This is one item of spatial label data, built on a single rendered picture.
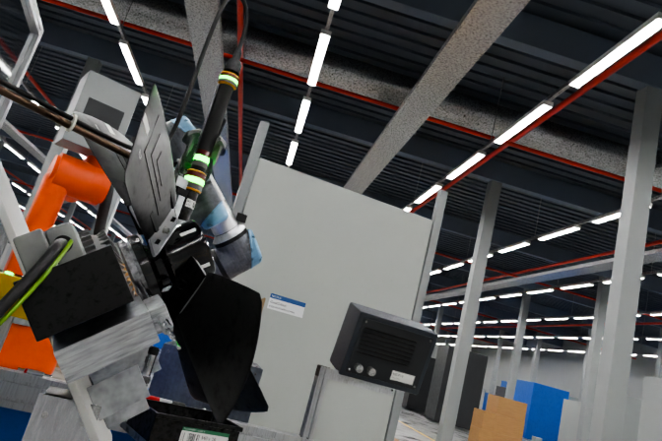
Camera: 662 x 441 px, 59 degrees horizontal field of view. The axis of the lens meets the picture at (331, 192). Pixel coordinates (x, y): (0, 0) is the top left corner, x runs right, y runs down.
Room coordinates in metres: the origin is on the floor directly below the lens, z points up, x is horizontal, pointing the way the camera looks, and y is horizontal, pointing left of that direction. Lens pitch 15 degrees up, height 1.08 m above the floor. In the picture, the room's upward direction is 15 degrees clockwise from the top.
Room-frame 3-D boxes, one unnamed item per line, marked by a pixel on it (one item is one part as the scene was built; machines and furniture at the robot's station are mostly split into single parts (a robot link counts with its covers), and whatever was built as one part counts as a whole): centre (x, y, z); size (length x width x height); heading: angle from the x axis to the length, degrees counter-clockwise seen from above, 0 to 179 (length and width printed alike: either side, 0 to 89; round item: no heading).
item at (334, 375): (1.78, -0.21, 1.04); 0.24 x 0.03 x 0.03; 107
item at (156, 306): (0.92, 0.20, 1.08); 0.07 x 0.04 x 0.06; 27
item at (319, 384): (1.75, -0.11, 0.96); 0.03 x 0.03 x 0.20; 17
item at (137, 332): (0.90, 0.26, 1.03); 0.15 x 0.10 x 0.14; 107
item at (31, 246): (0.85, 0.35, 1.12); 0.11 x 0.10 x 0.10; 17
